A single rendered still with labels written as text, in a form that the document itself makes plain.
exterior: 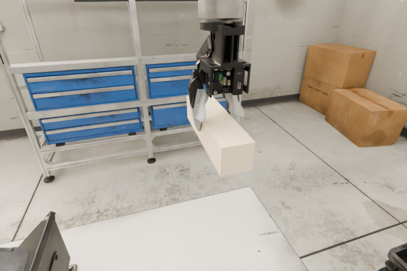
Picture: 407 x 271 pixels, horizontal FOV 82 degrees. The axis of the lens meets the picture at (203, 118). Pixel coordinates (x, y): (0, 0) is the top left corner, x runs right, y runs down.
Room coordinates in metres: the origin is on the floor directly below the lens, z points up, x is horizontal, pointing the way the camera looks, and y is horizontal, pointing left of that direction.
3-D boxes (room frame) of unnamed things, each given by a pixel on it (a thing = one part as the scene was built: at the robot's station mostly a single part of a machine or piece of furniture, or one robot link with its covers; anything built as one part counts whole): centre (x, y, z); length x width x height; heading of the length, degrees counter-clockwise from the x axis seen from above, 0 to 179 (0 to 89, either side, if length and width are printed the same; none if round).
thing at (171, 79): (1.87, 0.09, 0.60); 0.72 x 0.03 x 0.56; 107
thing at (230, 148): (0.44, -0.02, 1.08); 0.24 x 0.06 x 0.06; 17
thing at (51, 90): (1.63, 0.86, 0.60); 0.72 x 0.03 x 0.56; 107
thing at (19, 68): (1.78, 0.48, 0.91); 1.70 x 0.10 x 0.05; 107
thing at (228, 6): (0.42, -0.03, 1.31); 0.08 x 0.08 x 0.05
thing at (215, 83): (0.41, -0.03, 1.23); 0.09 x 0.08 x 0.12; 17
